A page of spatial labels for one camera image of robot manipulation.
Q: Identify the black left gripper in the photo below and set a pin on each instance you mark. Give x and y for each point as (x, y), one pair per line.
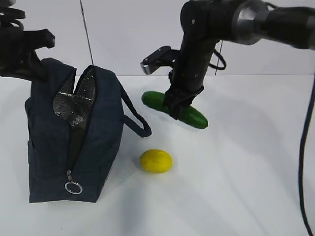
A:
(17, 52)

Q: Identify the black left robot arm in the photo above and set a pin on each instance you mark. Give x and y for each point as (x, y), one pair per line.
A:
(10, 17)

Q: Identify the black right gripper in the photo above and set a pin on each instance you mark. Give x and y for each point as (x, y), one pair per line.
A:
(178, 100)

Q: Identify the yellow lemon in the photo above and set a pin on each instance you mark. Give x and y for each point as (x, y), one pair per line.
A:
(156, 161)

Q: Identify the dark blue insulated bag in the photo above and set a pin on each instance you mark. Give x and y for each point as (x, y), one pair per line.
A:
(75, 129)

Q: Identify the green cucumber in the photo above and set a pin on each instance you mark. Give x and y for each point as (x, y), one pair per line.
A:
(190, 116)

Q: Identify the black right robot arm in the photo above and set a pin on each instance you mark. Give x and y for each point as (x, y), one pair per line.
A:
(206, 22)

